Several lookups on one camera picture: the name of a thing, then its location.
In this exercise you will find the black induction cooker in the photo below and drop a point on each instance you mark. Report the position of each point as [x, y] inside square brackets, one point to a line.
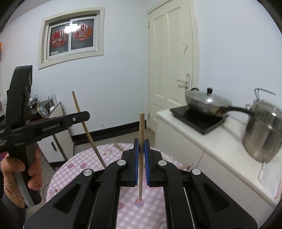
[198, 121]

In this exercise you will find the white paper booklet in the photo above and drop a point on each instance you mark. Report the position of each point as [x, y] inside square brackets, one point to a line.
[269, 182]

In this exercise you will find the long wooden chopstick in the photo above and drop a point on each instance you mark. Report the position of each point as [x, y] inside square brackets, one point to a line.
[92, 143]
[142, 132]

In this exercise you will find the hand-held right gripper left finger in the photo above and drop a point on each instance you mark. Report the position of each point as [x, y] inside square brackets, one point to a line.
[136, 163]

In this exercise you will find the red round window decal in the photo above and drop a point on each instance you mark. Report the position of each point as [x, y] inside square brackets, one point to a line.
[59, 38]
[82, 33]

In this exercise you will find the cream panel door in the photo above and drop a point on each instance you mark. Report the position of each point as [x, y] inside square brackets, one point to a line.
[171, 66]

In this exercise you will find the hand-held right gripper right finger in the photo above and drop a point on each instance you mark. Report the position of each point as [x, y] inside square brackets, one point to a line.
[147, 163]

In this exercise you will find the pink checked tablecloth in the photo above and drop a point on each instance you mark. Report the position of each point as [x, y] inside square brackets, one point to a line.
[152, 198]

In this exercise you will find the glass wok lid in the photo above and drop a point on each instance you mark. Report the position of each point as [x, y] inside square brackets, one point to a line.
[204, 96]

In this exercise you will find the white door hook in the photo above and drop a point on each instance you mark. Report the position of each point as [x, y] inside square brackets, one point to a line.
[184, 46]

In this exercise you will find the round decorated tin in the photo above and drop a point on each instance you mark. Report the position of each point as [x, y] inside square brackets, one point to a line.
[41, 109]

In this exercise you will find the person's left forearm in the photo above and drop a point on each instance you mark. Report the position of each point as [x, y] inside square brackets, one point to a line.
[11, 215]

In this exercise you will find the white kitchen cabinet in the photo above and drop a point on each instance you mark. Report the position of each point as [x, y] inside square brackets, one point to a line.
[187, 149]

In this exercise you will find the brown and white side cabinet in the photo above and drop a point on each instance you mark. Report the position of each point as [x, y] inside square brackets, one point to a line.
[59, 143]

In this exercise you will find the person's left hand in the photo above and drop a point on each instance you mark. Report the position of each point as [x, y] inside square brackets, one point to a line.
[35, 171]

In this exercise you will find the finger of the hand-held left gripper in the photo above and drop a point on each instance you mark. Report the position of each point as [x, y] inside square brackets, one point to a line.
[77, 119]

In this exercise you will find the cream framed window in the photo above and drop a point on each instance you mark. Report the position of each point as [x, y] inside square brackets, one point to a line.
[70, 33]

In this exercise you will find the steel steamer pot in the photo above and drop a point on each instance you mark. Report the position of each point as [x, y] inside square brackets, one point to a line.
[262, 136]

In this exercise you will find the small photo frame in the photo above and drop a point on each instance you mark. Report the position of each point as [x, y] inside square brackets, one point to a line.
[34, 99]

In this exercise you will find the steel wok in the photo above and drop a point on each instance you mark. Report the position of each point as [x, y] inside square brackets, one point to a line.
[204, 109]

